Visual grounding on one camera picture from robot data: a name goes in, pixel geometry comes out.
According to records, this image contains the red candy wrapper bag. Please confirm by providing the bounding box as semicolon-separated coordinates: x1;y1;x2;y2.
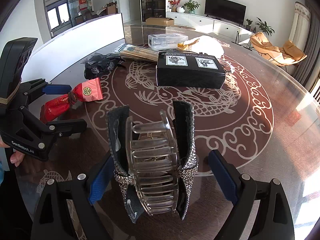
40;77;103;124

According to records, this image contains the black feather hair accessory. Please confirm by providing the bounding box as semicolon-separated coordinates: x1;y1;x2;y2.
81;53;125;80

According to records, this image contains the rhinestone hair claw clip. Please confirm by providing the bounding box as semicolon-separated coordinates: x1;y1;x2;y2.
106;101;199;223

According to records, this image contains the cotton swab packet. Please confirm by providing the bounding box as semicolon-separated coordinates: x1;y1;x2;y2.
113;43;159;62

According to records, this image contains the left hand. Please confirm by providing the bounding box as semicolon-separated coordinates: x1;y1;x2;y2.
0;138;25;167

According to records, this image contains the clear plastic storage box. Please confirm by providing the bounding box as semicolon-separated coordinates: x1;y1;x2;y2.
148;34;188;50

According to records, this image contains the brown cardboard box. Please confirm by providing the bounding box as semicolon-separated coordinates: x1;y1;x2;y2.
145;17;175;27

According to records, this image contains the black gift box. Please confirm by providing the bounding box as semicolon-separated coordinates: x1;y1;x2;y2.
156;51;226;89

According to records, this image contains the grey curtain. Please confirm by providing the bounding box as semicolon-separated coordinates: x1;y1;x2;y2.
293;3;319;90

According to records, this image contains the red flower vase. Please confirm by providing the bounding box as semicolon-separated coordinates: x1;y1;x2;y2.
168;0;181;12

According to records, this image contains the orange lounge chair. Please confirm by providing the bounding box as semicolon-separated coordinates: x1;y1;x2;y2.
249;32;307;67

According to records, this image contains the cream yellow rolled cloth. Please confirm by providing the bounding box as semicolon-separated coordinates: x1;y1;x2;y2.
177;35;224;59

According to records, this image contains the green potted plant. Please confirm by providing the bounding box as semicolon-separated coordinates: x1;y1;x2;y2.
183;0;201;14

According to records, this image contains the covered standing air conditioner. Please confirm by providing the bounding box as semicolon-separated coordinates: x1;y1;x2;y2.
289;2;311;51

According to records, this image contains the white tv cabinet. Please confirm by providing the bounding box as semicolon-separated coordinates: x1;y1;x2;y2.
166;12;253;44

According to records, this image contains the potted plant right of tv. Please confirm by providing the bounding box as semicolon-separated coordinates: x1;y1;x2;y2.
255;18;275;36

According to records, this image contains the small potted plant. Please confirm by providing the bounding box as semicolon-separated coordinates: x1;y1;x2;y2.
246;18;253;30

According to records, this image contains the black television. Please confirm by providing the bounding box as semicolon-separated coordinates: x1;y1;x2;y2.
204;0;246;24

